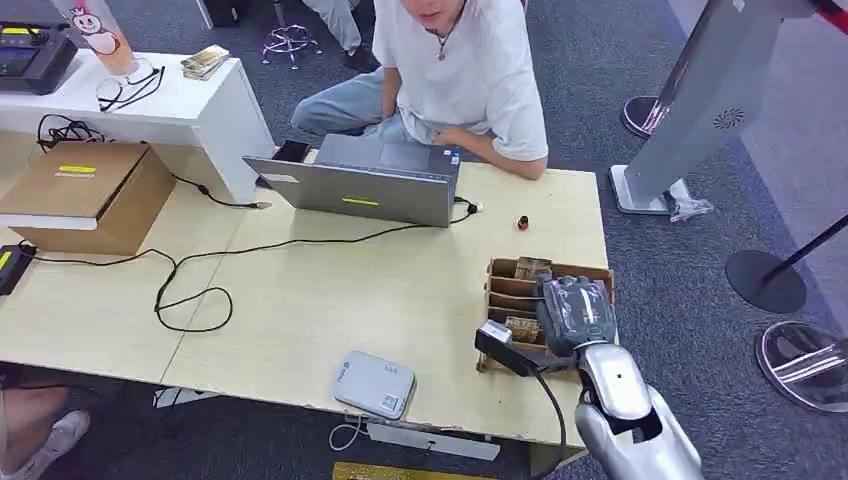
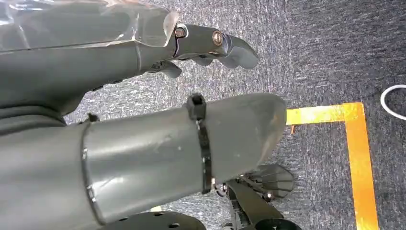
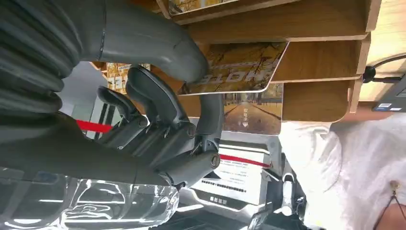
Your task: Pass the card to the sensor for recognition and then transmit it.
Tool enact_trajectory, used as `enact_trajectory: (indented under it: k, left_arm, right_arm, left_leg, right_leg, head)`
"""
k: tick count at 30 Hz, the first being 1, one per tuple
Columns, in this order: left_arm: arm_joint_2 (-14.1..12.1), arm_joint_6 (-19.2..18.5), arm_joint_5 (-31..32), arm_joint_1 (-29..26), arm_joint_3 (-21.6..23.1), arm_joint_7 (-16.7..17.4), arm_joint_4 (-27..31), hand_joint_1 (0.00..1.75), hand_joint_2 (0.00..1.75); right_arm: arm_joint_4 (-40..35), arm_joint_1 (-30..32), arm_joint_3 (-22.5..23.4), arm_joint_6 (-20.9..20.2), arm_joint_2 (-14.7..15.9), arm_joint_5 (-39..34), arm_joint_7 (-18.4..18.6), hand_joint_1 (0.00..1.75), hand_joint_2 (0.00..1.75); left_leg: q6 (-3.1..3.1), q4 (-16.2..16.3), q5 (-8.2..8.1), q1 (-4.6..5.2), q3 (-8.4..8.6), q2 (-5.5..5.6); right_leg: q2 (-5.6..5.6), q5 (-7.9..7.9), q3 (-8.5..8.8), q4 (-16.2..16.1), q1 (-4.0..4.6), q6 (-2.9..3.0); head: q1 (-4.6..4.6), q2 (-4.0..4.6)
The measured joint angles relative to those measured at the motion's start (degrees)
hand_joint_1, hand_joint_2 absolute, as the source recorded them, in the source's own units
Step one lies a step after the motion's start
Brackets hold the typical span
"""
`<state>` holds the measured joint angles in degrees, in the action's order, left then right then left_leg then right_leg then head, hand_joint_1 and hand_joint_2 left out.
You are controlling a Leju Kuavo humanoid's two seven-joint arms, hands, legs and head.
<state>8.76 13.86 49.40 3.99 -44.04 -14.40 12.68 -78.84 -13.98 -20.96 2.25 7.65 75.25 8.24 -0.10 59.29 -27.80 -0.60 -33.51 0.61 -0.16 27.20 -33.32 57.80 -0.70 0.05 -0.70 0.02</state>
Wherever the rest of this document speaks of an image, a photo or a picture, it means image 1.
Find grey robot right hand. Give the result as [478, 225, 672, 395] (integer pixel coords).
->
[535, 273, 619, 359]

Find person in white shirt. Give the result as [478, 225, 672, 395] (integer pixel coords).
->
[291, 0, 550, 181]

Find brown printed card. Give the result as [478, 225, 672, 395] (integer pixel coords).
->
[513, 256, 553, 282]

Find wooden card box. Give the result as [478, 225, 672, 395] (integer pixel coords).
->
[476, 256, 617, 376]

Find grey laptop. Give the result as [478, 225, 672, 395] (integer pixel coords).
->
[243, 134, 463, 229]

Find standing person's legs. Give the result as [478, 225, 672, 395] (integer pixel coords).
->
[301, 0, 380, 74]

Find black phone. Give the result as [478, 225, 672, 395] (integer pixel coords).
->
[272, 139, 313, 164]

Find clear plastic wrap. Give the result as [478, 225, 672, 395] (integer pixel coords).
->
[664, 178, 715, 224]

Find chrome stool base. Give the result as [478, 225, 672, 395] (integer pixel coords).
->
[260, 0, 324, 71]

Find dark round stand base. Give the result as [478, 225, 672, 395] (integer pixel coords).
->
[620, 94, 674, 140]

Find grey desk crossbar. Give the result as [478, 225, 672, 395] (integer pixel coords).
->
[365, 422, 501, 462]

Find small grey flat device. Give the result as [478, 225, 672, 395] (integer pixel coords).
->
[331, 351, 417, 421]

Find chrome stanchion base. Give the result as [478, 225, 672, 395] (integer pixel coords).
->
[755, 321, 848, 415]

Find gold patterned sheet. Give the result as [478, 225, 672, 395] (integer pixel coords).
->
[331, 461, 498, 480]

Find white cabinet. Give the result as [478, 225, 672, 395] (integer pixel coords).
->
[0, 49, 276, 205]

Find stack of printed cards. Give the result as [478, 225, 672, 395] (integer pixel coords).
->
[180, 44, 231, 81]

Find black bin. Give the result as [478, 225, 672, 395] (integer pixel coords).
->
[201, 0, 250, 28]

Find grey kiosk stand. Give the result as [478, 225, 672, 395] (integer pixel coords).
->
[609, 0, 819, 217]

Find pink cartoon standee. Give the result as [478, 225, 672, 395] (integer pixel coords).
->
[51, 0, 142, 76]

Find brown cardboard box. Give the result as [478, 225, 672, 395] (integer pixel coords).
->
[0, 142, 178, 257]

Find white desk foot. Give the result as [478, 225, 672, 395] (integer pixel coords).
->
[152, 387, 220, 409]

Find red barrier belt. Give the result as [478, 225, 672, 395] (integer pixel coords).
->
[808, 0, 848, 34]

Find black console device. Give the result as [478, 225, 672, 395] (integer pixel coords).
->
[0, 21, 79, 95]

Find person's leg with sneaker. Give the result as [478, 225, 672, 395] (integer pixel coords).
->
[0, 387, 92, 480]

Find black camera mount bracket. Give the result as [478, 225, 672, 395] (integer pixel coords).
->
[474, 329, 578, 378]

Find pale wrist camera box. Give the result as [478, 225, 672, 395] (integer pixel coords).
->
[478, 320, 513, 346]

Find person's pendant necklace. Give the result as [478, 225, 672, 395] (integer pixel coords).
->
[427, 25, 460, 62]

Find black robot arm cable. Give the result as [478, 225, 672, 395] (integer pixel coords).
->
[531, 372, 569, 480]

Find black stanchion post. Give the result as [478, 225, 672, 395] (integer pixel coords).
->
[725, 213, 848, 315]

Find long black power cable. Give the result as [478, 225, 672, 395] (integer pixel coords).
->
[18, 195, 480, 335]

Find black cable with tan plug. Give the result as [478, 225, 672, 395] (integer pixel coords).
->
[170, 172, 272, 211]

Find thin white cable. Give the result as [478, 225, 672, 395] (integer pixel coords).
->
[329, 415, 369, 453]

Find black cord loop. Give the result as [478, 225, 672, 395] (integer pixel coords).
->
[97, 64, 167, 113]

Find black cable bundle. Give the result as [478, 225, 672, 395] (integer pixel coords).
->
[36, 113, 111, 152]

